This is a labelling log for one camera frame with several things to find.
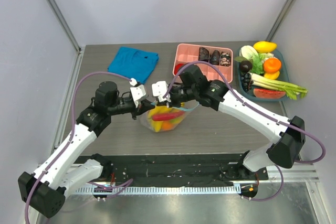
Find red chili pepper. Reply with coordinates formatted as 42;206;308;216
152;111;184;122

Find clear zip top bag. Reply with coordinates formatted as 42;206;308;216
140;101;199;133

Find orange fruit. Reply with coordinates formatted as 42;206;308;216
161;121;174;131

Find yellow banana bunch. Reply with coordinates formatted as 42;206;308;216
147;106;171;132

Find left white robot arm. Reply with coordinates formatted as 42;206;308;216
18;79;154;222

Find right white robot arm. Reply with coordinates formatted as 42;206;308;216
152;80;305;179

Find red item in tray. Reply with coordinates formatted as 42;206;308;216
174;63;184;74

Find pink compartment tray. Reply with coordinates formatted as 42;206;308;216
172;44;234;83

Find blue folded cloth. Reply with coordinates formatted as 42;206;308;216
108;47;159;84

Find dark patterned roll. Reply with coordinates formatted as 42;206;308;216
209;50;221;66
198;47;210;62

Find dark grape bunch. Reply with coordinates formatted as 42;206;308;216
240;72;251;92

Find dark avocado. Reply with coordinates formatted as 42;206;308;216
239;60;253;73

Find white leek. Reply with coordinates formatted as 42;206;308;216
250;73;268;86

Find white cabbage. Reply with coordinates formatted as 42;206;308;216
239;45;260;60

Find watermelon slice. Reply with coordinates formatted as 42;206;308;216
253;88;286;100

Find yellow mango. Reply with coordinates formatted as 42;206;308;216
253;41;277;53

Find yellow lemon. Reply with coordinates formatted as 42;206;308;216
264;71;280;80

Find teal fruit tray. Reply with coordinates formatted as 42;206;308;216
236;47;291;103

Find green celery stalks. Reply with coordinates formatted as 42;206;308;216
260;80;308;100

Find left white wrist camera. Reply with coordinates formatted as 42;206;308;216
130;78;148;107

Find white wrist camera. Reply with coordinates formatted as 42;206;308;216
130;78;148;107
151;81;171;103

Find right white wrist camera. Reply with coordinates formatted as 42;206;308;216
151;81;171;103

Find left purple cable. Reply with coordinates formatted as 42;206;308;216
24;71;139;224

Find purple cable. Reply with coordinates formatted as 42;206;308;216
24;71;139;224
162;61;327;202

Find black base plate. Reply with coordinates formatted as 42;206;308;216
94;154;268;188

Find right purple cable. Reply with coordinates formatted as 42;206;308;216
162;61;327;202

